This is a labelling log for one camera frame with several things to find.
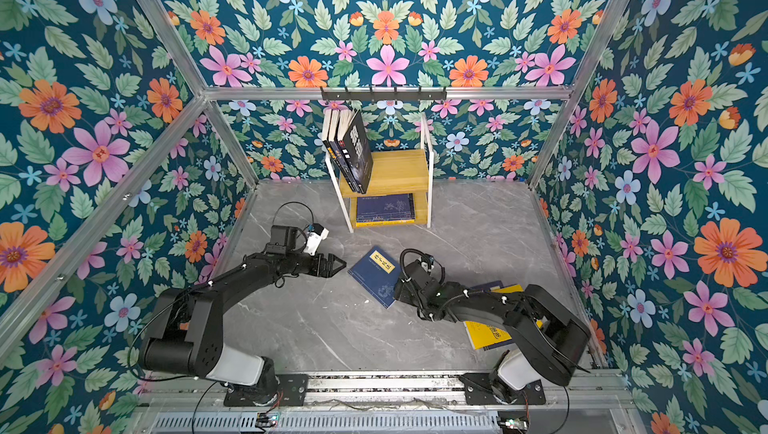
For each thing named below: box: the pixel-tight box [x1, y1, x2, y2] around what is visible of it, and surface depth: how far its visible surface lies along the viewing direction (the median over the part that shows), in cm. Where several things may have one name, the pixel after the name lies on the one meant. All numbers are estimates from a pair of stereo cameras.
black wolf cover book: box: [338, 110, 374, 194], surface depth 82 cm
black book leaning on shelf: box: [322, 110, 352, 189], surface depth 80 cm
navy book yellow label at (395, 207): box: [356, 193, 415, 223], surface depth 103 cm
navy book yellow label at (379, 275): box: [348, 246, 402, 309], surface depth 95 cm
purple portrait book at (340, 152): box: [328, 110, 360, 192], surface depth 80 cm
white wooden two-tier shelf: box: [326, 112, 435, 234], surface depth 101 cm
